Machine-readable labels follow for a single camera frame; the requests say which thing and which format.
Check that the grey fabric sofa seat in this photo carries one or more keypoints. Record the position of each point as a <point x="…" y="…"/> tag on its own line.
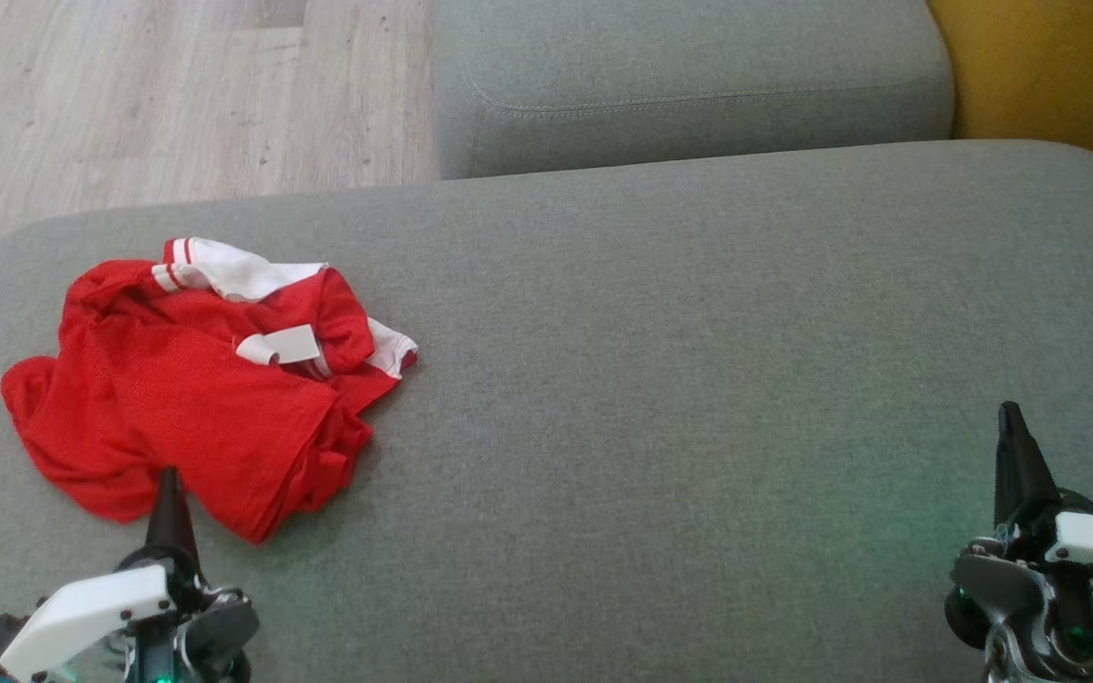
<point x="660" y="379"/>

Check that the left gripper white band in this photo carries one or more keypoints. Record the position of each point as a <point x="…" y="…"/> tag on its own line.
<point x="91" y="612"/>

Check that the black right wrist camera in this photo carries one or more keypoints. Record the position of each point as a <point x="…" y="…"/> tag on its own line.
<point x="964" y="617"/>

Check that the grey stitched sofa cushion block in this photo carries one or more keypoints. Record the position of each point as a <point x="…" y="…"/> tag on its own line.
<point x="679" y="76"/>

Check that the red shorts with white stripe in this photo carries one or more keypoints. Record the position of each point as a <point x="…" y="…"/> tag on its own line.
<point x="176" y="427"/>

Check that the red jersey with white sleeves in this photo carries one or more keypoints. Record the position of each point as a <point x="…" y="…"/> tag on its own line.
<point x="252" y="270"/>

